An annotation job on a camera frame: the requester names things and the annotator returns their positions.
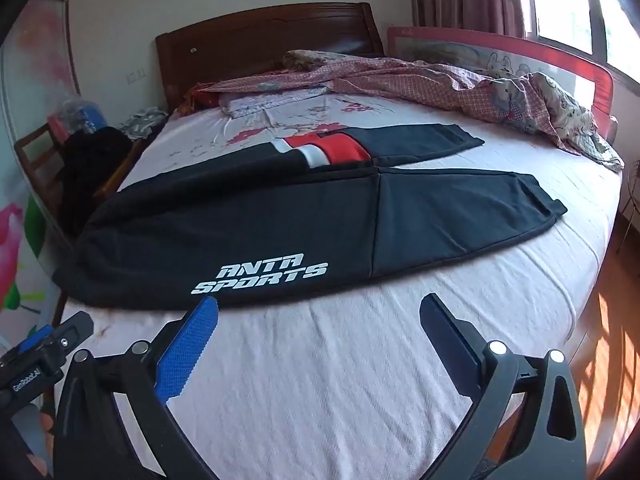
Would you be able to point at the white floral blanket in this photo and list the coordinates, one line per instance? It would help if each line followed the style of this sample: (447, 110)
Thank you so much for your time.
(565, 110)

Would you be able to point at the blue and red bag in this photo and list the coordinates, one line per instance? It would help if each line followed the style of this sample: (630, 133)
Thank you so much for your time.
(80, 115)

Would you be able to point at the black pants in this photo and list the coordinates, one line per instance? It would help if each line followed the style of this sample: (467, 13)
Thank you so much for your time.
(250, 220)

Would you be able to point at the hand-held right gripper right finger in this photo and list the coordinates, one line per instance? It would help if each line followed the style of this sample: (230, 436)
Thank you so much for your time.
(446, 332)

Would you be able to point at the red bed guard rail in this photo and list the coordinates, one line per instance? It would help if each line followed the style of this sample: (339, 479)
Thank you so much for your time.
(550, 55)

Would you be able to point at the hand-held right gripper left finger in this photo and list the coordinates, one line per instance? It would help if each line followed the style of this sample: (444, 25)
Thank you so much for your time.
(190, 350)

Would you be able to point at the bed with white floral sheet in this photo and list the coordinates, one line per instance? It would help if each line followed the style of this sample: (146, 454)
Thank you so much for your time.
(350, 360)

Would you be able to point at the orange red cloth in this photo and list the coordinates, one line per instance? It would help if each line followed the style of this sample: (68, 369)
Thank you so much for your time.
(200, 97)

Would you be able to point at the pale patterned pillow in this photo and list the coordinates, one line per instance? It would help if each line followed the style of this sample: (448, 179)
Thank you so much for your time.
(280, 104)

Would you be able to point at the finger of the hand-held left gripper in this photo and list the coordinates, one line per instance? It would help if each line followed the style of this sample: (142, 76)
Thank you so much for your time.
(72, 327)

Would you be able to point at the wooden chair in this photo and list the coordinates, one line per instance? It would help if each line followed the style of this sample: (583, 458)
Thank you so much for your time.
(35, 160)

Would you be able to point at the window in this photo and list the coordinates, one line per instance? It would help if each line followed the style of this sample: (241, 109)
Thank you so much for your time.
(565, 5)

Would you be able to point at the thin metal chair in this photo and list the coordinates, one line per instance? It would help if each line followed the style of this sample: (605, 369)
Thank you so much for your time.
(631, 195)

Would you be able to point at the grey patterned cloth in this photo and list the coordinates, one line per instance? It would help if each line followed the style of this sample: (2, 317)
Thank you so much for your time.
(142, 122)

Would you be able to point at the floral printed wardrobe door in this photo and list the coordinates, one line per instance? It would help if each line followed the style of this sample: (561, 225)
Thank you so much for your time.
(25, 160)

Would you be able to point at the dark clothes pile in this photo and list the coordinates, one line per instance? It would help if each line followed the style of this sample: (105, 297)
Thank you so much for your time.
(95, 170)

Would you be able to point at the dark wooden headboard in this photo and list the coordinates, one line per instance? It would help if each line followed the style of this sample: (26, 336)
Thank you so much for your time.
(260, 40)

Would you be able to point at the pink checked quilt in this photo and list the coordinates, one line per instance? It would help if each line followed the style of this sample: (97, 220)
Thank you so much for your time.
(400, 80)

